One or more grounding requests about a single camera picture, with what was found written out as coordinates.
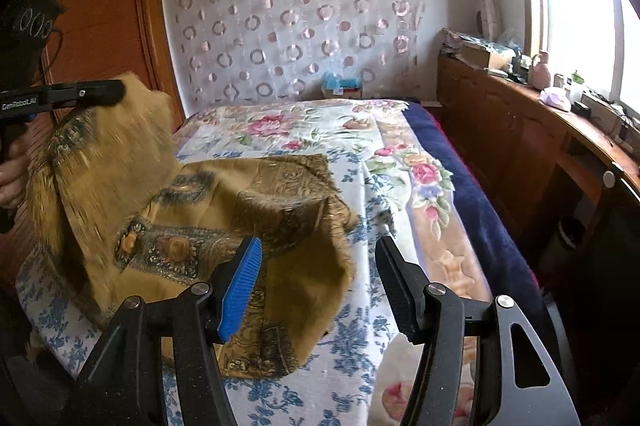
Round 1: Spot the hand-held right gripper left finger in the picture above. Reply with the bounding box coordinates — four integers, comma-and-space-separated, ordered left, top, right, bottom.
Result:
60, 236, 263, 426

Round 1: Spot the sheer circle-patterned curtain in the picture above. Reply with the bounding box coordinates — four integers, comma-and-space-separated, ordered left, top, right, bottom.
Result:
160, 0, 433, 117

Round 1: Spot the window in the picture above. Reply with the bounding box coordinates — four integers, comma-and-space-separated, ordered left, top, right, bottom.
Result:
507, 0, 640, 117

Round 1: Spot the blue plastic bag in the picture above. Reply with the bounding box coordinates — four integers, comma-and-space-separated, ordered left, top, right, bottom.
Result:
322, 71, 361, 92

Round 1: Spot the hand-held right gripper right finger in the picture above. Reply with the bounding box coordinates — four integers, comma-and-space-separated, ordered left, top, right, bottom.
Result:
375, 236, 583, 426

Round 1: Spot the olive brown patterned shirt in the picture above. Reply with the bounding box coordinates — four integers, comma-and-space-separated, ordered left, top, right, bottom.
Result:
27, 73, 361, 379

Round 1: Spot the floral bed quilt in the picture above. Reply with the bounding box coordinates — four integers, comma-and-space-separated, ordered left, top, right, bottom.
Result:
15, 98, 501, 426

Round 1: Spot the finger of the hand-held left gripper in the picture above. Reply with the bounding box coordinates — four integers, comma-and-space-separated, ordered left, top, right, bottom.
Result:
49, 78, 127, 113

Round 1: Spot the white plastic bag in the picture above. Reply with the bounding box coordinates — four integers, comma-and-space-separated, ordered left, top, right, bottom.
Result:
540, 87, 571, 111

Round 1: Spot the cardboard box with clutter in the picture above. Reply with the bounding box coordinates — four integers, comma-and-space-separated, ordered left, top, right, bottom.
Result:
460, 41, 516, 69

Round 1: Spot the navy blue blanket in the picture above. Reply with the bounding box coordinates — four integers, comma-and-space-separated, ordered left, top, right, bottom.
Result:
402, 101, 556, 337

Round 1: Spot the wooden wardrobe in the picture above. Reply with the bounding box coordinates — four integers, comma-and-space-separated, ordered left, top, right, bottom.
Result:
0, 0, 186, 287

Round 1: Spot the person's left hand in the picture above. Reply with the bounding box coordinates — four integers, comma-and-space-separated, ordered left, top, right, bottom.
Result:
0, 150, 32, 211

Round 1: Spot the stack of papers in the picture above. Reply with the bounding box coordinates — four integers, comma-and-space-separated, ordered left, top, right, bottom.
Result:
440, 28, 476, 57

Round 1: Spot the wooden side counter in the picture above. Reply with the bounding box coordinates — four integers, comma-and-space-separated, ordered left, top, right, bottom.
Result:
436, 51, 640, 267

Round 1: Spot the small cardboard box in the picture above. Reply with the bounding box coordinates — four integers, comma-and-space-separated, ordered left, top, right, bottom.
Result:
322, 86, 365, 101

